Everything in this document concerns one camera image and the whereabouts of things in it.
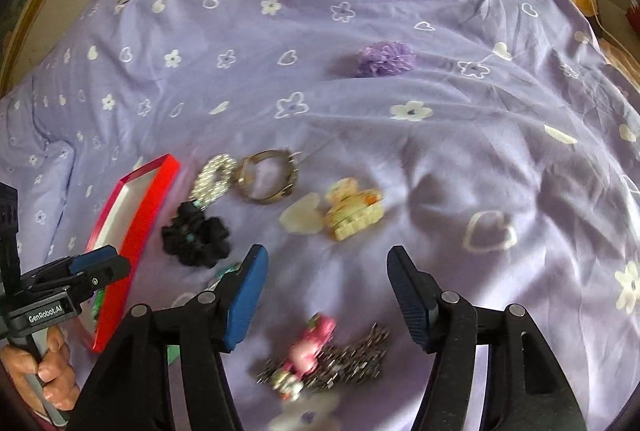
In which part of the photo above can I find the teal beaded bracelet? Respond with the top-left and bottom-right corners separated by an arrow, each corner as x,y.
204,262 -> 244,291

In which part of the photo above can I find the mint green hair tie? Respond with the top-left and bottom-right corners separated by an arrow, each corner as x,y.
90,287 -> 108,322

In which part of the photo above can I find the black fabric scrunchie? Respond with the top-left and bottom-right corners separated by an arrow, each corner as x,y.
160,201 -> 231,269

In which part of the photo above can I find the dark metal chain necklace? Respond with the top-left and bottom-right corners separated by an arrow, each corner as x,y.
256,323 -> 392,392

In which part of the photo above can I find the pink cartoon hair clip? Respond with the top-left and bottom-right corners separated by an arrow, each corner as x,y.
268,313 -> 336,401

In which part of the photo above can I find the white pearl bracelet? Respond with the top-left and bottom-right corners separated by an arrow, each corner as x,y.
188,153 -> 239,212

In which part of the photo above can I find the yellow translucent hair claw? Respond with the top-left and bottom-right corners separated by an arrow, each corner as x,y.
324,177 -> 385,241

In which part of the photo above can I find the gold wrist watch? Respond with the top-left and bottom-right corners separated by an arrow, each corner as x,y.
233,149 -> 299,206

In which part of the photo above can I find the red jewelry box tray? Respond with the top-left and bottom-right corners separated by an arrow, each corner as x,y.
82,154 -> 180,353

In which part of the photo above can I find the person's left hand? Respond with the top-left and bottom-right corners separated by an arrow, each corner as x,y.
1,326 -> 80,414

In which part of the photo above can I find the purple floral bed quilt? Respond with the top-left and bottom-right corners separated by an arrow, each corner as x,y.
1,0 -> 639,430

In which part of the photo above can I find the purple fluffy hair tie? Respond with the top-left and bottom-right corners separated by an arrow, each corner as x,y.
354,41 -> 418,79

